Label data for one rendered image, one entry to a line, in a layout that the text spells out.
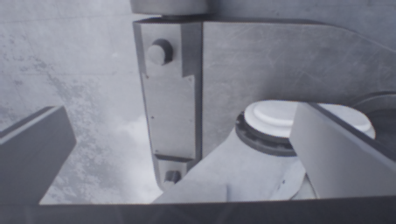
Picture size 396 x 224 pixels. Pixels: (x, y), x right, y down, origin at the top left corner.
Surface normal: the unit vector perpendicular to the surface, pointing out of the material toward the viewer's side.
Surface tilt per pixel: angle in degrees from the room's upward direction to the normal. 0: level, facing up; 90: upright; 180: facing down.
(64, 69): 0
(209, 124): 0
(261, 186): 90
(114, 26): 0
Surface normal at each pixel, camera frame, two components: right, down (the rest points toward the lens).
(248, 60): -0.18, 0.48
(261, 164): 0.00, -0.87
